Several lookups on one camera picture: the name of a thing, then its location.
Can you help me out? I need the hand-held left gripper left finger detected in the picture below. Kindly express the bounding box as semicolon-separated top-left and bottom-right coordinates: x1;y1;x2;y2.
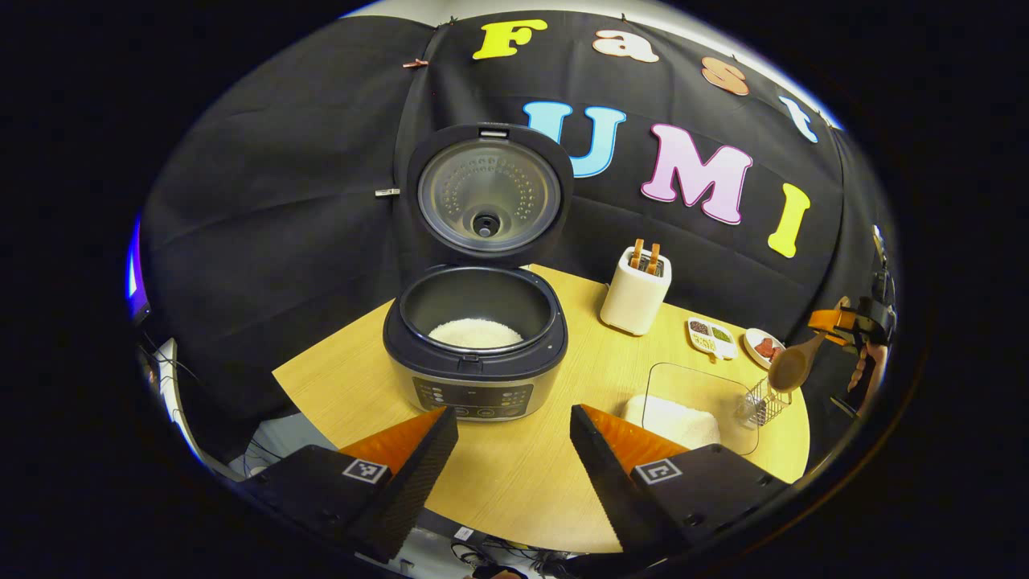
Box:
241;406;459;564

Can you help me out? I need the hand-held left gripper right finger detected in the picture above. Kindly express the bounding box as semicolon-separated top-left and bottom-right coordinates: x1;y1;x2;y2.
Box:
570;404;793;568

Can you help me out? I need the wooden spoon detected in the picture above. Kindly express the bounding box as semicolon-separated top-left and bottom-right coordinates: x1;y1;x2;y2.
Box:
768;296;851;393

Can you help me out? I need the white rice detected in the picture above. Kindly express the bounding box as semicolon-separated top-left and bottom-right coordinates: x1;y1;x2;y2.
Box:
625;394;722;450
428;318;523;349

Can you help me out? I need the wire chopstick holder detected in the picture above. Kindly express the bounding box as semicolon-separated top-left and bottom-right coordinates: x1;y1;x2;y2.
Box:
736;376;793;427

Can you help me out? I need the dark grey rice cooker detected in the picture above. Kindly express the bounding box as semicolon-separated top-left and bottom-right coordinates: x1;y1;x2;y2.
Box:
383;122;576;423

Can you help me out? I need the clear plastic rice container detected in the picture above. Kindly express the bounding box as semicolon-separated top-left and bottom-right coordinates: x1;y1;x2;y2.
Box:
623;362;760;457

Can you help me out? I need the white round plate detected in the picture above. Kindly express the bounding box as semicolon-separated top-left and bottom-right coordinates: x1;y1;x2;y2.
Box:
743;327;786;370

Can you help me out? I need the white divided bean dish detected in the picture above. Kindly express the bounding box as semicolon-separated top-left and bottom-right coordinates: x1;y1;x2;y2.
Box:
687;318;739;360

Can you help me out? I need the white toaster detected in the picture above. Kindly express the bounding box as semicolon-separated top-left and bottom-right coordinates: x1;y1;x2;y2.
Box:
600;245;673;337

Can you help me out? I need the blue lit screen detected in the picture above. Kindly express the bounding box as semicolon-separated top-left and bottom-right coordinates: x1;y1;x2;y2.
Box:
126;213;150;322

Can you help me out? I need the white metal frame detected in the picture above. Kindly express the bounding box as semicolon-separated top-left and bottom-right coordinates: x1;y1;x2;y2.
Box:
157;338;242;483

